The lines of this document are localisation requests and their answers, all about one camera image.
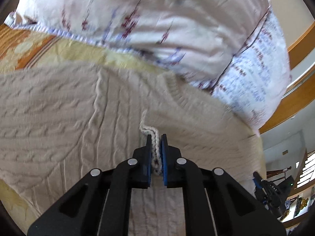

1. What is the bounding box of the yellow patterned bed sheet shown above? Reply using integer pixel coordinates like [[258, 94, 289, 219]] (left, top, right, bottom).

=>
[[1, 25, 163, 232]]

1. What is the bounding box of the white blue floral pillow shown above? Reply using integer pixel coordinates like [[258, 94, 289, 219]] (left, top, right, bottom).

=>
[[1, 10, 291, 130]]

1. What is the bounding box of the pink floral pillow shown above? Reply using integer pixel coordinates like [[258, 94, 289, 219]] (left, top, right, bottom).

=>
[[12, 0, 269, 83]]

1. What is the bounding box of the wooden bed headboard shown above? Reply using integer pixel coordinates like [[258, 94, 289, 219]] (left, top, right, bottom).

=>
[[259, 24, 314, 134]]

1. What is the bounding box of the beige cable-knit sweater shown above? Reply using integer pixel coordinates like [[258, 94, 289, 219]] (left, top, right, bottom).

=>
[[1, 63, 266, 232]]

